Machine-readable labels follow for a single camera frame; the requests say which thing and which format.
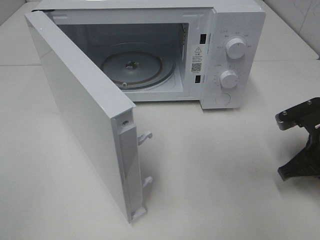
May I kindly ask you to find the white microwave door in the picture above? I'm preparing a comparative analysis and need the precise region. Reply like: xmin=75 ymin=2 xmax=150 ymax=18
xmin=25 ymin=11 xmax=153 ymax=222

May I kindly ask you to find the white warning label sticker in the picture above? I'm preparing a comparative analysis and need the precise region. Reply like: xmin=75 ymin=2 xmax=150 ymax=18
xmin=190 ymin=44 xmax=208 ymax=74

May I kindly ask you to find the white microwave oven body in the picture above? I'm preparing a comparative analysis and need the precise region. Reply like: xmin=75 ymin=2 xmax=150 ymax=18
xmin=29 ymin=0 xmax=266 ymax=109

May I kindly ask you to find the white microwave knob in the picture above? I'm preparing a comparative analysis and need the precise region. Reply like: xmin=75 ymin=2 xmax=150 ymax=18
xmin=225 ymin=36 xmax=247 ymax=60
xmin=219 ymin=70 xmax=239 ymax=89

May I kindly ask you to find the round white door button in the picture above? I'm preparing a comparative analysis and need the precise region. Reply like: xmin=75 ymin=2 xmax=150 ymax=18
xmin=215 ymin=93 xmax=231 ymax=106

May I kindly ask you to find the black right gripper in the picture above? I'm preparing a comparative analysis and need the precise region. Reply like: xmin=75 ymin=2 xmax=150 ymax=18
xmin=275 ymin=97 xmax=320 ymax=181

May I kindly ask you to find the glass microwave turntable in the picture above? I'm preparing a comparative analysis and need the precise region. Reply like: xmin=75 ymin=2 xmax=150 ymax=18
xmin=101 ymin=51 xmax=176 ymax=90

